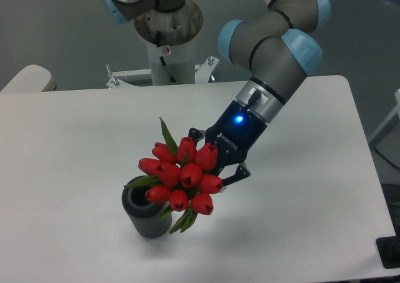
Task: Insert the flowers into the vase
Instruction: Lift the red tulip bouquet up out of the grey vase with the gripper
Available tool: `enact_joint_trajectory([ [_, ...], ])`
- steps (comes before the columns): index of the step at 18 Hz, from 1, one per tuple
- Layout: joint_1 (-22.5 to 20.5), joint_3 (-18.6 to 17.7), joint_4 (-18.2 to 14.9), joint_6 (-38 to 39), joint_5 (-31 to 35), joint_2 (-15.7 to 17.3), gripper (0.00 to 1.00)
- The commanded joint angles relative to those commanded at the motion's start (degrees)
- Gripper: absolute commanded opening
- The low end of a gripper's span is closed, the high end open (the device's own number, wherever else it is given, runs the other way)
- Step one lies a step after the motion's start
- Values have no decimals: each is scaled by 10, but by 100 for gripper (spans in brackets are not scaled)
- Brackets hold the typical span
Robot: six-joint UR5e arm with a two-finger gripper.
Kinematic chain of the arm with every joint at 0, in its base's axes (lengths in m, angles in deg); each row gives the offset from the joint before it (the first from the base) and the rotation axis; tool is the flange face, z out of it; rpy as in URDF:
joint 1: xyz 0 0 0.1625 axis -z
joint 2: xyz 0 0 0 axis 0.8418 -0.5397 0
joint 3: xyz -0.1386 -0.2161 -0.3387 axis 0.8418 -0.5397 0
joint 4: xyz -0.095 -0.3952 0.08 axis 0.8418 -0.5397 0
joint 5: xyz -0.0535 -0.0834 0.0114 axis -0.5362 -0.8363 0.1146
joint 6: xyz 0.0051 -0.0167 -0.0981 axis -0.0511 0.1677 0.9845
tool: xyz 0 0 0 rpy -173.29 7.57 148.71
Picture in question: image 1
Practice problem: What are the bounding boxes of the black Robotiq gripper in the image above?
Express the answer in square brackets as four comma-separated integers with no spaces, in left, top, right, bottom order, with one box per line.
[188,101,267,193]

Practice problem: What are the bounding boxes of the red tulip bouquet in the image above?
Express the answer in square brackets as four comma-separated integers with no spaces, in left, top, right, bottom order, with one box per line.
[124,121,223,234]

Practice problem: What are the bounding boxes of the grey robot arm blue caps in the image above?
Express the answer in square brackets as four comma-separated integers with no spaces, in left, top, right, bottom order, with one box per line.
[102,0,331,186]

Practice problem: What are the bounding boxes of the grey ribbed vase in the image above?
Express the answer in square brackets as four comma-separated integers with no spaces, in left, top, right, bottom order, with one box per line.
[121,186,172,239]

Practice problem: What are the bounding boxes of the white furniture at right edge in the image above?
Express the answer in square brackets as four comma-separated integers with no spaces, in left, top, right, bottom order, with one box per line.
[367,89,399,148]

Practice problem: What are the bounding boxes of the black device at table edge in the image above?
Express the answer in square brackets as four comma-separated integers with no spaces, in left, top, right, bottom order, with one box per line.
[376,236,399,269]

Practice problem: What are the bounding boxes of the white chair armrest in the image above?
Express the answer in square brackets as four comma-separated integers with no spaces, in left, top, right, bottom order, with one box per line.
[1,64,57,94]

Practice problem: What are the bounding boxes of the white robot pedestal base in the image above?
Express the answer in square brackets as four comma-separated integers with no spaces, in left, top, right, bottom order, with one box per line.
[106,0,219,88]

